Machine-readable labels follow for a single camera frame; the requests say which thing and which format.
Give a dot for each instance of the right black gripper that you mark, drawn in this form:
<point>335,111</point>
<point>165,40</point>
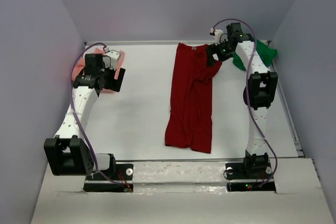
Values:
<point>213,49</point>

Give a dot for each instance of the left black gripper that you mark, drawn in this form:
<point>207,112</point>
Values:
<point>117,83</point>

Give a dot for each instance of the green t shirt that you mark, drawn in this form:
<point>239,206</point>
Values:
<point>266,54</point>

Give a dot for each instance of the red t shirt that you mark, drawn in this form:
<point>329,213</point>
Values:
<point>190,122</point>

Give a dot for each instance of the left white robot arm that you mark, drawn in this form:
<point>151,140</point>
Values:
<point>69,152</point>

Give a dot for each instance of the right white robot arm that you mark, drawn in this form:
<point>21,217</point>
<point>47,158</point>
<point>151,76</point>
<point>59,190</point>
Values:
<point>258,95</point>

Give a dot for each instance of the pink folded t shirt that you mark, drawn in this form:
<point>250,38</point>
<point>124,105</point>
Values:
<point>81,63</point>

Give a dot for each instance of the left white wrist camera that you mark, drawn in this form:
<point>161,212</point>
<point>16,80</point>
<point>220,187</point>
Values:
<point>111,58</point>

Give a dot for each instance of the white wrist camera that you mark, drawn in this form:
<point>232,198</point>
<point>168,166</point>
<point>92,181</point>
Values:
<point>111,58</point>
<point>219,36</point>

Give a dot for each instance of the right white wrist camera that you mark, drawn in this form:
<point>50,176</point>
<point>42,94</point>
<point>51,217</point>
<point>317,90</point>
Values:
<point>219,36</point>

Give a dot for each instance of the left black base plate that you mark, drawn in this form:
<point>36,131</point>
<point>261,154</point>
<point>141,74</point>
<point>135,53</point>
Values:
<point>118,181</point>

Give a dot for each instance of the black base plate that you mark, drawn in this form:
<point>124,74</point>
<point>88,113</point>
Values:
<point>118,181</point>
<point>240,180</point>

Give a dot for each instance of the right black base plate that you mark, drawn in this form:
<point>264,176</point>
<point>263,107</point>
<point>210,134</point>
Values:
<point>240,180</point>

